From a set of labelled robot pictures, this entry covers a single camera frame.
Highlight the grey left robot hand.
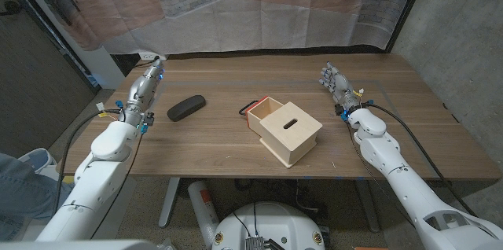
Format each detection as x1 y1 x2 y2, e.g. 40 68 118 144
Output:
122 57 166 127

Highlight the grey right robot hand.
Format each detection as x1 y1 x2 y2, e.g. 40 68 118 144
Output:
318 61 363 116

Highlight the dark grey glasses case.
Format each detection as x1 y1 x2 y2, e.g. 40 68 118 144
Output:
167 94 207 123

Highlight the wooden drawer with red front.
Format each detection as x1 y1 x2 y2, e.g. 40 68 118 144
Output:
238 95 285 137

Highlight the white power strip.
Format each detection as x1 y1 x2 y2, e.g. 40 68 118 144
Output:
138 51 168 61

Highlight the wooden box with slot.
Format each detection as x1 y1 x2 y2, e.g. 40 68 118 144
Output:
259 101 323 169

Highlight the grey table leg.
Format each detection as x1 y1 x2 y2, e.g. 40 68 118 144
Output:
355 178 381 233
158 177 181 229

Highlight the printed room backdrop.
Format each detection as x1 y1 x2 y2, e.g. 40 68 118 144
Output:
7 0 424 55

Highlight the white sneaker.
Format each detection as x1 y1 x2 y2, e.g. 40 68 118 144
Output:
15 147 60 180

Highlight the white cylinder with orange label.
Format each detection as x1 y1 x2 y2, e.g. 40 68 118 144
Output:
187 180 221 249

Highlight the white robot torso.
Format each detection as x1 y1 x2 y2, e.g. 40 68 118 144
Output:
211 201 326 250

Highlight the person's leg in jeans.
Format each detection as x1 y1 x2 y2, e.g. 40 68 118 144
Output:
0 153 75 241

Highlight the black power strip cable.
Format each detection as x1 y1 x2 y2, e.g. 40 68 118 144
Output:
133 57 156 68

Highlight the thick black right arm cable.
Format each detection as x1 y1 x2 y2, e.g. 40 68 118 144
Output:
363 102 479 218

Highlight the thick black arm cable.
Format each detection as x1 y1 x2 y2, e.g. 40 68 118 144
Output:
363 102 479 218
53 108 125 219

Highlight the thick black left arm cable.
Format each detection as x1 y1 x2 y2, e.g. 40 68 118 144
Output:
53 108 125 219

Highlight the black backdrop frame pole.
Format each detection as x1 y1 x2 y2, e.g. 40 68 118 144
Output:
386 0 431 53
0 0 101 96

